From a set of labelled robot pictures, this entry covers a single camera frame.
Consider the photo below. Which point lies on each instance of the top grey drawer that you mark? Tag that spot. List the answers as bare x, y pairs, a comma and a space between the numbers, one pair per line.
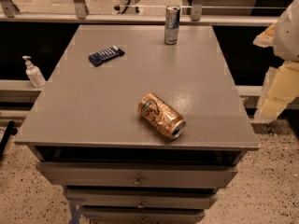
137, 175

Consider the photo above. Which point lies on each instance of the white pump sanitizer bottle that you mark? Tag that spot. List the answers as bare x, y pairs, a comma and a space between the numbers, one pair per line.
34, 73

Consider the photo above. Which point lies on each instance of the orange crushed soda can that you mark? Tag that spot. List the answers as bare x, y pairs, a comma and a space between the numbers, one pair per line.
163, 117

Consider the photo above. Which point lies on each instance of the silver blue energy drink can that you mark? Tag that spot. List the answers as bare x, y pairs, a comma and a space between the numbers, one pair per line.
171, 27

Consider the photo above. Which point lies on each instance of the bottom grey drawer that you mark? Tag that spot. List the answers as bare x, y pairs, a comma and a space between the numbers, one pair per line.
143, 215

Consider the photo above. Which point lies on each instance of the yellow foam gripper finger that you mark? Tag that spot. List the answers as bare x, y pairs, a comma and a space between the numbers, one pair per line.
280, 87
266, 38

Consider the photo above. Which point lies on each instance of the black bar at left edge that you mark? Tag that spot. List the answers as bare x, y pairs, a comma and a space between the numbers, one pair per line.
10, 130

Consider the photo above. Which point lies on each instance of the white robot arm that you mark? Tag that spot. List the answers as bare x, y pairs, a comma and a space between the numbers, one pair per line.
286, 41

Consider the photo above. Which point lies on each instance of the blue rxbar blueberry bar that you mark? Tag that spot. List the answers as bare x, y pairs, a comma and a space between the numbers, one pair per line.
105, 55

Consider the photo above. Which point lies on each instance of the middle grey drawer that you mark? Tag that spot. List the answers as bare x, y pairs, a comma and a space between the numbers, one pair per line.
140, 198

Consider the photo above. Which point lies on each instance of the grey drawer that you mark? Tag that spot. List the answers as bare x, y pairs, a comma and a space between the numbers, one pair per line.
140, 198
143, 215
137, 175

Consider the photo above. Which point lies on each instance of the grey drawer cabinet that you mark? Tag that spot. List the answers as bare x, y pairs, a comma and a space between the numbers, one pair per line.
88, 114

